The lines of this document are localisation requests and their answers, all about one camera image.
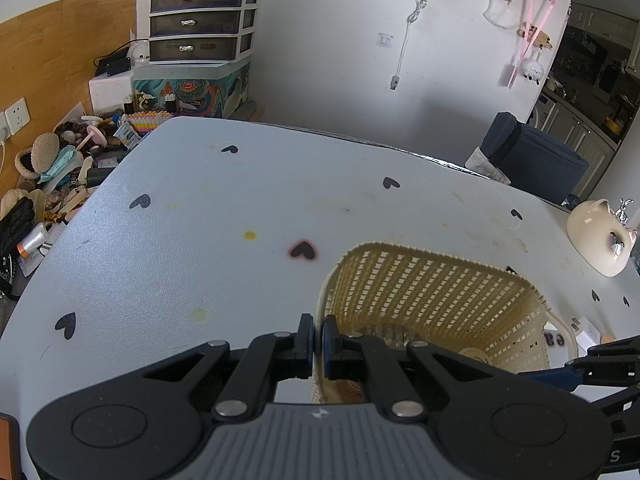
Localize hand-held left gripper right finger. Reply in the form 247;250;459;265
320;314;502;419

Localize wooden hook rack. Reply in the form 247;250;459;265
517;22;554;51

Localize cat face ceramic figure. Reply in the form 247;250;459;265
566;199;639;277

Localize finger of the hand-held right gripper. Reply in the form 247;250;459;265
589;386;640;423
515;336;640;390

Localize brown box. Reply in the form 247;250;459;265
0;412;22;480

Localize row of coloured pens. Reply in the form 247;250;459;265
126;110;167;137

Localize white wall socket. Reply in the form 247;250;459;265
0;97;31;139

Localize colourful printed storage box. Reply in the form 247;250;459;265
132;57;252;122

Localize dark blue chair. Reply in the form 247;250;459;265
465;112;591;207

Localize pink mushroom shaped stand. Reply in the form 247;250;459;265
81;115;107;149

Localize white cloth on chair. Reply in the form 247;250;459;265
465;147;512;184

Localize clear plastic package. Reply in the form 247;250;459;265
357;324;416;352

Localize pink ribbon strap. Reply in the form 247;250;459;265
500;0;557;87

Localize lower kitchen cabinets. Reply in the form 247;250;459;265
542;91;618;201

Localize white sheep plush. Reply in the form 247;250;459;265
520;50;545;84

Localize white hanging cable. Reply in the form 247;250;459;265
389;0;427;91

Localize pile of assorted clutter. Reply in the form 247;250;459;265
0;110;168;301

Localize black glove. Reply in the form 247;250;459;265
0;197;36;257

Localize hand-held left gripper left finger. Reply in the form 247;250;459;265
141;314;316;422

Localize three drawer storage unit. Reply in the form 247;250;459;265
149;0;261;64

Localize yellow woven plastic basket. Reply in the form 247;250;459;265
312;242;579;406

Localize white box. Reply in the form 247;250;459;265
89;67;136;114

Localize white bib shaped hanger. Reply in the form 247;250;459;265
483;0;519;29

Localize black power adapter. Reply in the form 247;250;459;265
95;57;132;79

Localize beige woven round pad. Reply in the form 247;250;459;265
15;132;61;179

